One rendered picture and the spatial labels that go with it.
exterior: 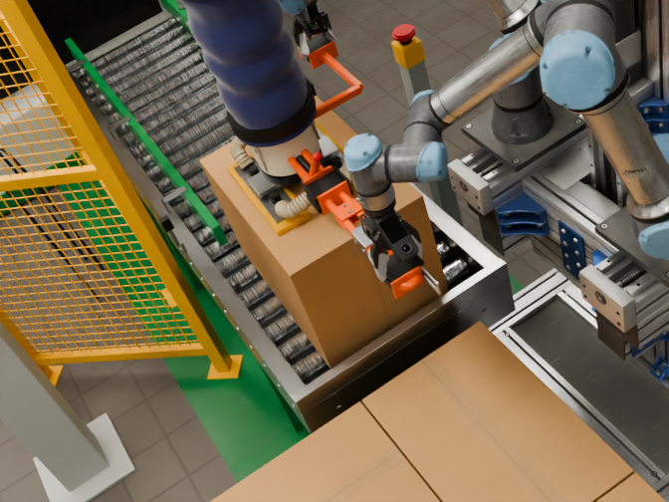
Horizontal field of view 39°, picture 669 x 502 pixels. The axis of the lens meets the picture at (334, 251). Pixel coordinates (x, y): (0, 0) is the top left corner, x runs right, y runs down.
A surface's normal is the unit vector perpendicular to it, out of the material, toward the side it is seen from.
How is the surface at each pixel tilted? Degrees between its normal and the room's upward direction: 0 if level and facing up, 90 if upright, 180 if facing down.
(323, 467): 0
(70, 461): 90
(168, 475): 0
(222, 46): 79
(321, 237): 0
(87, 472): 90
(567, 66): 83
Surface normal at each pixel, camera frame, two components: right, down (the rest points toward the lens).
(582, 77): -0.28, 0.66
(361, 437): -0.25, -0.67
